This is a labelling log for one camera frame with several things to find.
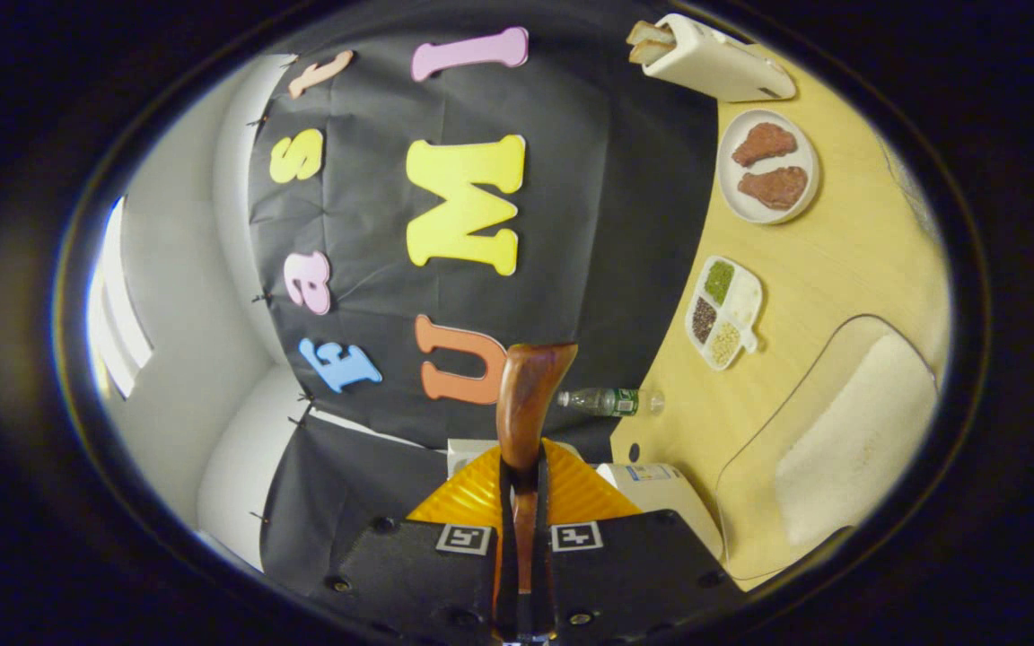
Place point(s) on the white round plate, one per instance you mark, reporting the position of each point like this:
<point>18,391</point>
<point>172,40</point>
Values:
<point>804,179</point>

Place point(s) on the white toaster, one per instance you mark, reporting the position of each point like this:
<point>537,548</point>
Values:
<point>723,63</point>

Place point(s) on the white divided grain dish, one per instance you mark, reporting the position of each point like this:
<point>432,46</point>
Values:
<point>741,301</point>

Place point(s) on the brown wooden spoon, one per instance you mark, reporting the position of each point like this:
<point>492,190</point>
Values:
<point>530,395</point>

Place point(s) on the black backdrop cloth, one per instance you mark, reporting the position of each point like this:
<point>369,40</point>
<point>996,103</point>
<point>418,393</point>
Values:
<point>373,215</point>

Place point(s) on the toast slice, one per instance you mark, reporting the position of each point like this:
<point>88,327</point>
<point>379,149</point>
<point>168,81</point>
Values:
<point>652,52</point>
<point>652,32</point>

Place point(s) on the white rice cooker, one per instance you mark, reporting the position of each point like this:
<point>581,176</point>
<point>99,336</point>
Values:
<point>661,502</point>

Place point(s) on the brown meat slice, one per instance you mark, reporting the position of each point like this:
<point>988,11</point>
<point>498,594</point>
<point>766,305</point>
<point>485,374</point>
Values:
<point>775,187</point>
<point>764,144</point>

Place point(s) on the large ceiling light panel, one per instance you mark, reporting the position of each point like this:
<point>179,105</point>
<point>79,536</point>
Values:
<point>122,314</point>

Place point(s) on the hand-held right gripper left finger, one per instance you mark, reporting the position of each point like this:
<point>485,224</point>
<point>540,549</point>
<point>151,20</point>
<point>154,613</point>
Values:
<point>510,556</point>

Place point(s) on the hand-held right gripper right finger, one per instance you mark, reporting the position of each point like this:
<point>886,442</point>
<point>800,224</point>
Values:
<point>546,574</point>

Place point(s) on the clear plastic water bottle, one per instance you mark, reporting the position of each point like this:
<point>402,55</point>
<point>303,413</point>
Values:
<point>607,402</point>

